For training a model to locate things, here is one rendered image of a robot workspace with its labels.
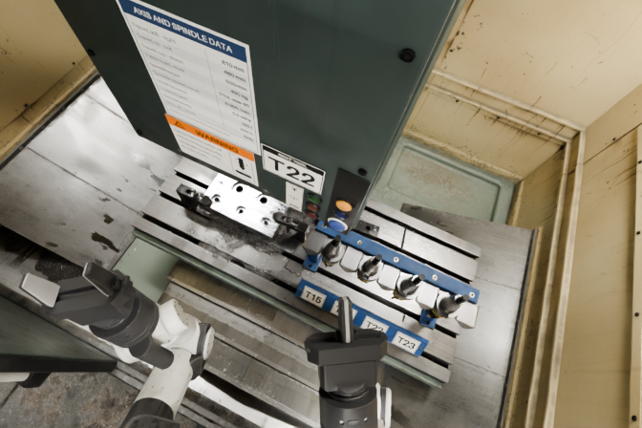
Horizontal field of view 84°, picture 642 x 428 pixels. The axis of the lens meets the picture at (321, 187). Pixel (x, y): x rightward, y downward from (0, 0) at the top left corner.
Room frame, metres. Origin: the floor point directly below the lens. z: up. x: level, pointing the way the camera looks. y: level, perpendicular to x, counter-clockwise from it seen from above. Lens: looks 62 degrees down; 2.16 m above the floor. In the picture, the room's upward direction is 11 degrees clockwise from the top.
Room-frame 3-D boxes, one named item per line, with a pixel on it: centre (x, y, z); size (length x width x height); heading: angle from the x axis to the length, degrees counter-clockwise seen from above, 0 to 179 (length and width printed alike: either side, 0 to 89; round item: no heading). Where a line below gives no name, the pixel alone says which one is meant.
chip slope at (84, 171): (0.68, 0.84, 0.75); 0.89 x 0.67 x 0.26; 165
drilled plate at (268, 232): (0.54, 0.24, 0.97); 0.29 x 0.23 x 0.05; 75
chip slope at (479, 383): (0.34, -0.43, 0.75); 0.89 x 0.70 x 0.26; 165
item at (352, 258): (0.29, -0.12, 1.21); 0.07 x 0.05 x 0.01; 165
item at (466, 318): (0.21, -0.44, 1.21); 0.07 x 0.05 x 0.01; 165
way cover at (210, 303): (0.07, 0.10, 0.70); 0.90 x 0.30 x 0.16; 75
